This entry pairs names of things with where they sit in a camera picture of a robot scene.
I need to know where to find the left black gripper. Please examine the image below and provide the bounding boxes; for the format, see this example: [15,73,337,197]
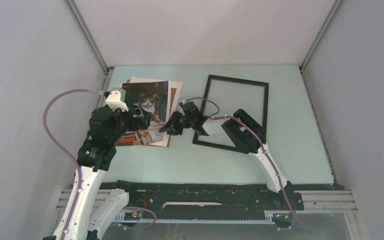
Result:
[108,102,152,144]

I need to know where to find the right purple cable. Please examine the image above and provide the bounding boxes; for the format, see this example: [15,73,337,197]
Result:
[180,97,312,236]

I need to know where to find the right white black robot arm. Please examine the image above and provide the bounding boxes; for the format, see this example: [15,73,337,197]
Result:
[159,101,294,209]

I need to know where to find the left aluminium corner post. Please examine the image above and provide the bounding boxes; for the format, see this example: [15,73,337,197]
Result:
[64,0,110,74]

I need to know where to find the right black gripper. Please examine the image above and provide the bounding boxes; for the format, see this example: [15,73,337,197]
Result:
[160,109,196,135]

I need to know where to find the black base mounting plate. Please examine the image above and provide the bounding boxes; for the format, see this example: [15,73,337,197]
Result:
[72,178,345,220]

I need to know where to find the cat photo print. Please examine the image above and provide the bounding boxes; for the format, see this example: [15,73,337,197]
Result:
[115,81,172,147]

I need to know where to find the right aluminium corner post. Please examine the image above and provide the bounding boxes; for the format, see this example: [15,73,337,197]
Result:
[299,0,345,73]

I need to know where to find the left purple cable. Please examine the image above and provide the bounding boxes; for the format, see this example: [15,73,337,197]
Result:
[42,88,158,240]

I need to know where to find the black picture frame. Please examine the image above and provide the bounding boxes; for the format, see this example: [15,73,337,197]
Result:
[192,74,269,153]

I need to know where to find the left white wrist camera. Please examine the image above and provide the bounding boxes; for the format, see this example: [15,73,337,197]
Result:
[105,87,129,112]

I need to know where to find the white photo mat board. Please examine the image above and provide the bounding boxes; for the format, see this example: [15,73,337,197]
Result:
[125,77,184,148]

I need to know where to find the purple cable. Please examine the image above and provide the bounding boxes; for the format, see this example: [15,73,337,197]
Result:
[180,97,312,236]
[42,88,158,240]

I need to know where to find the aluminium corner post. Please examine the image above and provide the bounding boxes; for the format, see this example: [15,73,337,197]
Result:
[64,0,110,74]
[299,0,345,73]

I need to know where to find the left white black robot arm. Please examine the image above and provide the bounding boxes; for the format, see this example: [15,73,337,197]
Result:
[47,102,139,240]

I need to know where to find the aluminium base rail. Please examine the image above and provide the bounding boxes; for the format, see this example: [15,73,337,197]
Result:
[47,188,368,240]

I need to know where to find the white cable duct strip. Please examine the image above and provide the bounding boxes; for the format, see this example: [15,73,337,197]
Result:
[112,212,275,225]

